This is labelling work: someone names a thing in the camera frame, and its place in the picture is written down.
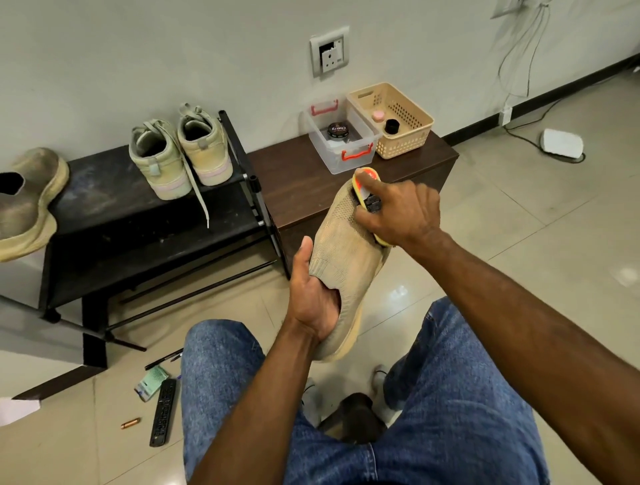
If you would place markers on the pink round lid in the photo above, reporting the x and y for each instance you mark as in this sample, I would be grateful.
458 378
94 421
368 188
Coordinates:
378 115

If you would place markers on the white paper sheet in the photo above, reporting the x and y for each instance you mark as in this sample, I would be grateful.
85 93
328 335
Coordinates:
18 412

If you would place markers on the person's right hand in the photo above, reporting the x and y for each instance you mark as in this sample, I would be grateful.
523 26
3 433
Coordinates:
405 215

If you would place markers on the person's left leg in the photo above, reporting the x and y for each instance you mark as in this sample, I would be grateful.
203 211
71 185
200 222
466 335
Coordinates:
220 385

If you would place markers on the clear plastic storage box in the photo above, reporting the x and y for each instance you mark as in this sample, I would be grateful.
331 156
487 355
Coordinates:
345 152

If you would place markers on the white wall plug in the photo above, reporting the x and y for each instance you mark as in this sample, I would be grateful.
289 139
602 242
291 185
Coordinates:
506 114

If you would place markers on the dark brown wooden cabinet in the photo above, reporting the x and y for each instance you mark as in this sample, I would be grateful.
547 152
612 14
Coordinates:
290 175

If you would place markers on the pale green lace-up shoe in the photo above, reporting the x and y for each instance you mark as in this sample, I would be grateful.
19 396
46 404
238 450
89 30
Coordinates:
207 150
160 162

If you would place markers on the white router box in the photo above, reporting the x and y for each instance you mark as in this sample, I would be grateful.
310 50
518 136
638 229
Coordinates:
563 145

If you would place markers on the small brass cylinder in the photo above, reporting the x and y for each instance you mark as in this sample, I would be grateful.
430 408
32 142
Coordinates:
130 423

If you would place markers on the person's right leg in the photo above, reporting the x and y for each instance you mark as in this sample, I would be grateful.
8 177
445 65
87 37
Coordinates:
460 420

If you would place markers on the small black round cap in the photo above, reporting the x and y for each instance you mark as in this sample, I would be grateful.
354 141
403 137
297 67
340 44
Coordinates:
392 127

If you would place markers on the black remote control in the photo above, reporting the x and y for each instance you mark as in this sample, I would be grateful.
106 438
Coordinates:
163 412

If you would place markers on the person's left hand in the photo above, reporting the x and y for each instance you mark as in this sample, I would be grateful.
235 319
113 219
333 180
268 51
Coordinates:
312 300

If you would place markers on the person's left forearm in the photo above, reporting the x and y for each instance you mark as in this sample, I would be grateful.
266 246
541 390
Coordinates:
250 420

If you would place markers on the beige plastic basket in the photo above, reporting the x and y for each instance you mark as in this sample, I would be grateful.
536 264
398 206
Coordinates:
405 118

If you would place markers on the black orange shoe brush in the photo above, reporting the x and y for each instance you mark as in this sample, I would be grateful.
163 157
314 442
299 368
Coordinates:
366 176

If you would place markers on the person's leg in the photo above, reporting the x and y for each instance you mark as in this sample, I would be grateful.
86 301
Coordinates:
460 420
220 385

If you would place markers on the black pen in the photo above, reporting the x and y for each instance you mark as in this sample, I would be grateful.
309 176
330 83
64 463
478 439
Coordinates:
164 359

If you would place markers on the green paper packet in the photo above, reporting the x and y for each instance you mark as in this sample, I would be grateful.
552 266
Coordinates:
153 383

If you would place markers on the worn tan slip-on shoe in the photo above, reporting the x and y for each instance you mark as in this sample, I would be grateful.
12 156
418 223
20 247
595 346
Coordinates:
345 250
25 200

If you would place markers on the black round polish tin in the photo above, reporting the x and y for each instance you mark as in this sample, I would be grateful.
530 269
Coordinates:
338 130

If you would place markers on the black metal shoe rack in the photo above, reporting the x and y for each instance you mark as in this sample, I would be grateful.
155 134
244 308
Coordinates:
160 235

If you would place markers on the person's right forearm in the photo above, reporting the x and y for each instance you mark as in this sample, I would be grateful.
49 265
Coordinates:
540 345

